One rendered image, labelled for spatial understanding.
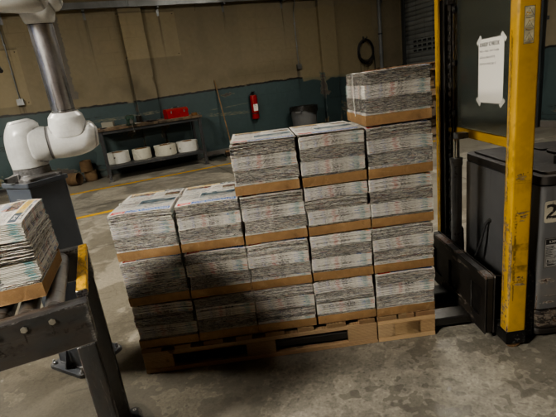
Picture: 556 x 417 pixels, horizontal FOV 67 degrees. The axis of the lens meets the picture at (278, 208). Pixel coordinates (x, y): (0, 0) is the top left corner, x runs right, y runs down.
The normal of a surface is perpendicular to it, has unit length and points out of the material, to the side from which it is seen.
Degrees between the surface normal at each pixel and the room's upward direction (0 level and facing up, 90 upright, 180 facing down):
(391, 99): 90
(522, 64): 90
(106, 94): 90
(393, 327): 90
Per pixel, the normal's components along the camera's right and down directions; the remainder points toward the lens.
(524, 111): 0.05, 0.28
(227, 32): 0.40, 0.22
